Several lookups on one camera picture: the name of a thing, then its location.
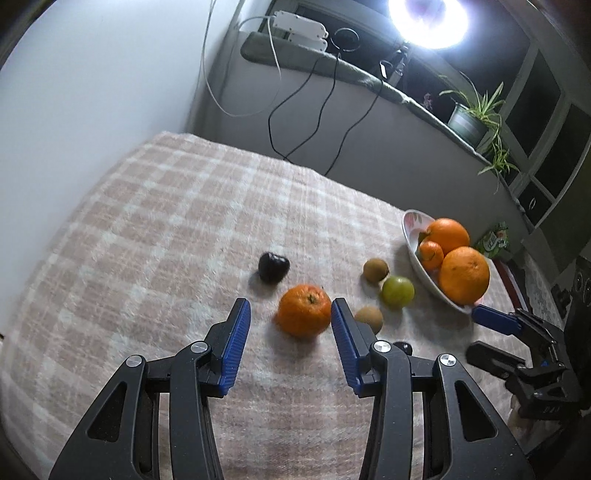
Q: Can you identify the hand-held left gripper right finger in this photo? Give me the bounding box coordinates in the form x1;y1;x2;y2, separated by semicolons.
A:
331;298;536;480

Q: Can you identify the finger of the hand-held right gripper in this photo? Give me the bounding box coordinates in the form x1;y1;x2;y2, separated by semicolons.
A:
472;305;561;352
465;340;532;381

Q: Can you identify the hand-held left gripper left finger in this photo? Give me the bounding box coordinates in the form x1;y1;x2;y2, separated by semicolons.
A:
48;298;252;480

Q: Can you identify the small tangerine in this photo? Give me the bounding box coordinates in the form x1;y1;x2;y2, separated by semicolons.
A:
276;284;333;339
418;240;445;271

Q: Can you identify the large orange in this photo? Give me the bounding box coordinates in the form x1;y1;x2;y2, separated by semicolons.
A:
438;246;491;306
424;218;472;256

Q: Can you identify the floral white plate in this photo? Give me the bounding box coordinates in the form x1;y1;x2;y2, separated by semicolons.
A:
403;209;492;315

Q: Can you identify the brown kiwi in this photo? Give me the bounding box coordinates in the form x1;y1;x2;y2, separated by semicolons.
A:
355;306;384;334
362;258;390;282

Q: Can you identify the red cardboard box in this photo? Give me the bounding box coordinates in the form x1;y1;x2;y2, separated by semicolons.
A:
496;258;522;315

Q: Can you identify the white lace cloth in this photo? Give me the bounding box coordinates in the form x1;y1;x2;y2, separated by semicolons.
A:
522;258;568;319

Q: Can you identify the small green fruit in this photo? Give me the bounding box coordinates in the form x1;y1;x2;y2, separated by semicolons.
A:
381;275;415;308

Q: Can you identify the green printed bag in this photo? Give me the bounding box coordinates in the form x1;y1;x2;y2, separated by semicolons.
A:
475;222;511;259

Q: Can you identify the plaid beige blanket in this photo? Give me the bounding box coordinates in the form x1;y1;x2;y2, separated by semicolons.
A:
0;131;532;480

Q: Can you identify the potted spider plant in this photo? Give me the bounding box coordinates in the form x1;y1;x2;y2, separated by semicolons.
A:
438;71;518;195

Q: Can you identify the white partition board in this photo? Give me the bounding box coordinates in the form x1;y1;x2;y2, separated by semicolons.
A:
0;0;241;241

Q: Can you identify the white power strip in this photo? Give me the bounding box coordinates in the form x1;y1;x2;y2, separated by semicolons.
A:
268;10;331;51

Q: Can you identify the black cable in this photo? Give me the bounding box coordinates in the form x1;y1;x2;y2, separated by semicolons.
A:
325;65;386;178
286;51;342;162
268;55;326;162

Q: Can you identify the thin white cable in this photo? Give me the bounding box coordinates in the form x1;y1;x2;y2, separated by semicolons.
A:
201;0;283;118

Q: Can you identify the ring light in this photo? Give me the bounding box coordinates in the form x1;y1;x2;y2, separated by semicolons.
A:
388;0;469;51

